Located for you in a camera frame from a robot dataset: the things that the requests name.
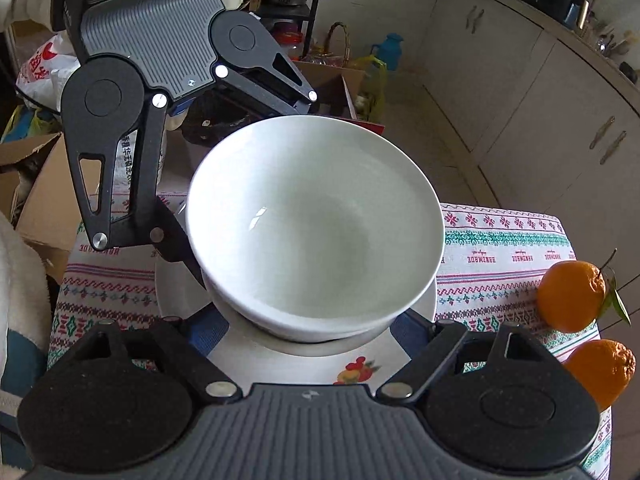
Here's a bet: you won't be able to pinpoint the white kitchen cabinets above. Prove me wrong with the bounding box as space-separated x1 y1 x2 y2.
317 0 639 278

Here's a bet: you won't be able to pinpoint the wicker basket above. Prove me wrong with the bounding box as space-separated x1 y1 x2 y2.
307 22 352 67

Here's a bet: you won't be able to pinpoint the orange with leaf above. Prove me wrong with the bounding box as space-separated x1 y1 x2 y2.
536 252 631 334

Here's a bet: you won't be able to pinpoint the brown cardboard box floor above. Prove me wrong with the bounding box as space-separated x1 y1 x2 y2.
1 133 81 283

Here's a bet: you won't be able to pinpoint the white floral bowl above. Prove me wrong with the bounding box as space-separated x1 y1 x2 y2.
203 275 437 344
186 116 445 320

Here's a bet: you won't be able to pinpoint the white plate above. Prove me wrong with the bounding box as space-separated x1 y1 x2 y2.
155 258 410 391

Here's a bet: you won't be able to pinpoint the bumpy orange without leaf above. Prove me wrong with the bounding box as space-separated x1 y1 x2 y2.
564 339 636 412

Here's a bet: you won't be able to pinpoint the blue thermos jug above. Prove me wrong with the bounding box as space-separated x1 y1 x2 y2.
370 32 404 72

